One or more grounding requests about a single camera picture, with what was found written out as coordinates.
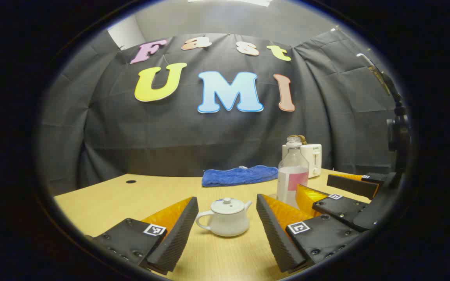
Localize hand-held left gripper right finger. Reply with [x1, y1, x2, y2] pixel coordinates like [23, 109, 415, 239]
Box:
[256, 193, 362, 274]

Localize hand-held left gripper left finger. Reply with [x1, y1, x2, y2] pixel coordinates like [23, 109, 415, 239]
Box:
[86, 196, 199, 276]

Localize white ceramic teacup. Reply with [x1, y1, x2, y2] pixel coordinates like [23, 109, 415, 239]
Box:
[196, 203, 252, 237]

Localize clear plastic water bottle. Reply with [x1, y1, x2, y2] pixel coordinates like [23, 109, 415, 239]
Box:
[277, 137, 310, 209]

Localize white toaster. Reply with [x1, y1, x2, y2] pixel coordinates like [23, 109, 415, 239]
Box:
[282, 144, 322, 178]

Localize blue towel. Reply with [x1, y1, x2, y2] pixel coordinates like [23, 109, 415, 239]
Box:
[202, 165, 279, 187]

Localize black backdrop cloth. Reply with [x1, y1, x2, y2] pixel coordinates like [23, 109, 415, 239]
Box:
[37, 29, 401, 196]

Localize ceiling light panel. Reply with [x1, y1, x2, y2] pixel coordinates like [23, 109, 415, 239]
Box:
[188, 0, 272, 7]

